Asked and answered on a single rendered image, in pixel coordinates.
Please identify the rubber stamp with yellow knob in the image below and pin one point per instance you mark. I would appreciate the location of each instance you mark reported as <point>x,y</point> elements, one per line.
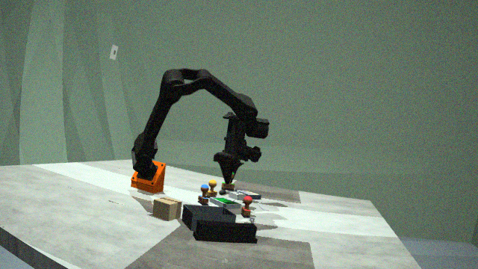
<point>212,193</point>

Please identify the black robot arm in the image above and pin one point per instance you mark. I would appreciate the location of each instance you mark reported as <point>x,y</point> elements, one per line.
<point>172,89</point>

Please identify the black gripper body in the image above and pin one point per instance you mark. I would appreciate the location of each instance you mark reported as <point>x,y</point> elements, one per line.
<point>229,154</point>

